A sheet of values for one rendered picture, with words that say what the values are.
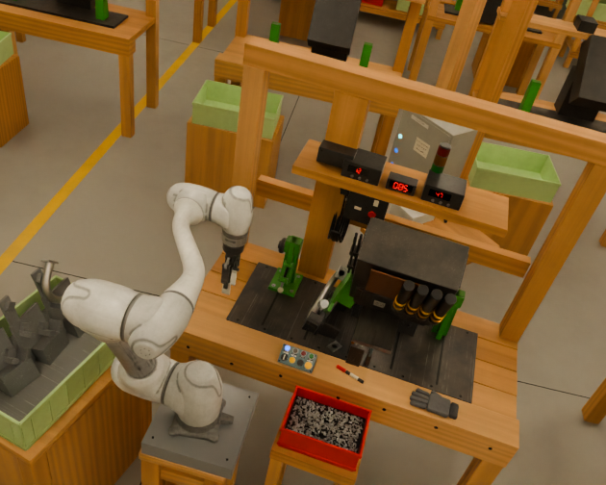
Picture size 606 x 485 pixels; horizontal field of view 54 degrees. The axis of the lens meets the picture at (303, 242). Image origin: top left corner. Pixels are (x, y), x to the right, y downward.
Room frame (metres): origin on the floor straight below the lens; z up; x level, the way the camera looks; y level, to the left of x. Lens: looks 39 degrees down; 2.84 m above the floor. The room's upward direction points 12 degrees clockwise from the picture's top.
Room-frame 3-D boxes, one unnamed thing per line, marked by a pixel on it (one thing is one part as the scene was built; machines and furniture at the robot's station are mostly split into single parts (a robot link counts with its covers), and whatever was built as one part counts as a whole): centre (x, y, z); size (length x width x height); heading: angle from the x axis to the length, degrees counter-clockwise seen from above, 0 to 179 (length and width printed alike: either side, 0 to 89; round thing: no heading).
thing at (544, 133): (2.19, -0.36, 1.89); 1.50 x 0.09 x 0.09; 81
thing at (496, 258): (2.25, -0.37, 1.23); 1.30 x 0.05 x 0.09; 81
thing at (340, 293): (1.84, -0.23, 1.17); 0.13 x 0.12 x 0.20; 81
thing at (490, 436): (1.61, -0.27, 0.82); 1.50 x 0.14 x 0.15; 81
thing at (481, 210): (2.15, -0.36, 1.52); 0.90 x 0.25 x 0.04; 81
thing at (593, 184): (2.19, -0.36, 1.36); 1.49 x 0.09 x 0.97; 81
